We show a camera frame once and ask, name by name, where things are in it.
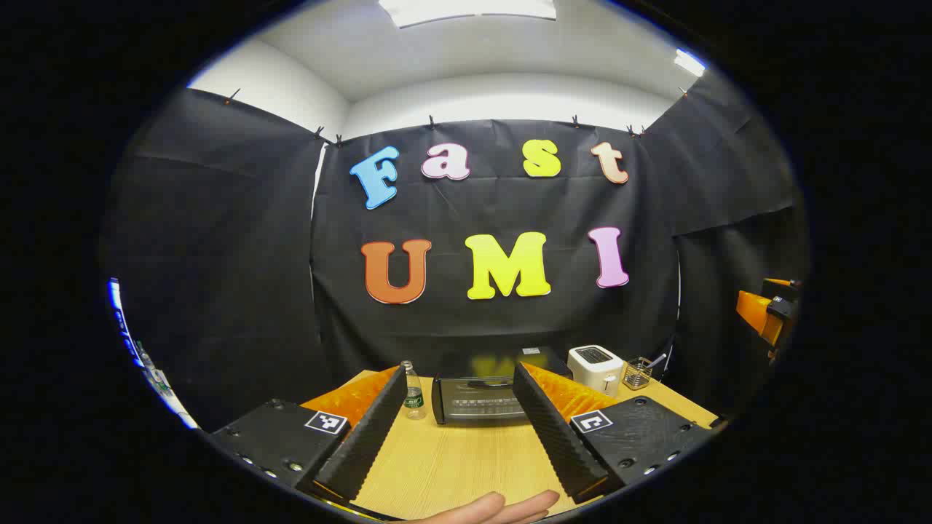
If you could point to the black electric oven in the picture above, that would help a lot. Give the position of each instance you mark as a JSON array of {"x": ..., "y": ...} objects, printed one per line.
[{"x": 477, "y": 402}]

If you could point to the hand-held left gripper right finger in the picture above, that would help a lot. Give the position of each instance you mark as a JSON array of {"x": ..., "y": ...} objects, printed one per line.
[{"x": 546, "y": 422}]

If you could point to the small ceiling light panel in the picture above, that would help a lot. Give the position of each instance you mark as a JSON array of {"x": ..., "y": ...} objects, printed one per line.
[{"x": 689, "y": 62}]

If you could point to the clear plastic water bottle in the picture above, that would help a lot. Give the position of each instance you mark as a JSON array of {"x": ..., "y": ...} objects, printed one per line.
[{"x": 413, "y": 397}]

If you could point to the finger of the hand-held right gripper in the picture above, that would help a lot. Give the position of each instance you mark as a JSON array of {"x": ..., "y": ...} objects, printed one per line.
[
  {"x": 757, "y": 313},
  {"x": 779, "y": 283}
]

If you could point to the white toaster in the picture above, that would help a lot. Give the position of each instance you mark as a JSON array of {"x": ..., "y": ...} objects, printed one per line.
[{"x": 593, "y": 370}]

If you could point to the black backdrop cloth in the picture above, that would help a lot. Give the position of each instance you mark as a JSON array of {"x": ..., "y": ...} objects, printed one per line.
[{"x": 240, "y": 276}]

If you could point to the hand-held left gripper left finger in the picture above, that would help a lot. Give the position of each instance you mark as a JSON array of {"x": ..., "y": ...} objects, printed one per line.
[{"x": 378, "y": 422}]

